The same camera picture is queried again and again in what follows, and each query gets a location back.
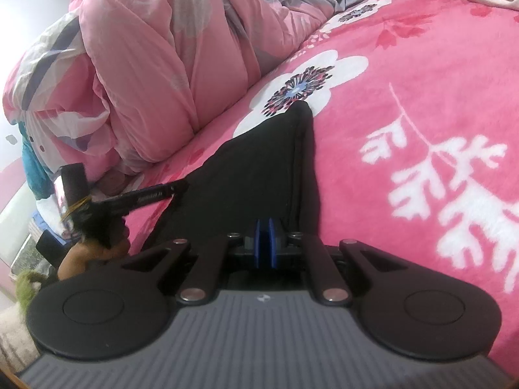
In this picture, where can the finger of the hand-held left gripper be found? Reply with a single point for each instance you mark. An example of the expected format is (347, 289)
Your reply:
(174, 189)

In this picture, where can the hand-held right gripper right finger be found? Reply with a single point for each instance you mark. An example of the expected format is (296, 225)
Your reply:
(271, 247)

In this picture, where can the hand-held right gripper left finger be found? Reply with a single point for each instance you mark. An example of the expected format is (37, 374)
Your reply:
(259, 247)

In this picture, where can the black shirt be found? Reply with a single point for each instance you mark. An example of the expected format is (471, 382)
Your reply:
(251, 170)

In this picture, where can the person's left hand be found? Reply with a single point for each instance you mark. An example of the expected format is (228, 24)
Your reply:
(77, 261)

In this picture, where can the pink patterned quilt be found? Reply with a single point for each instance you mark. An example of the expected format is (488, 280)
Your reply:
(162, 69)

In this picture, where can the pink floral bed sheet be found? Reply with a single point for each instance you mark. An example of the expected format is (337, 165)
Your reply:
(405, 89)

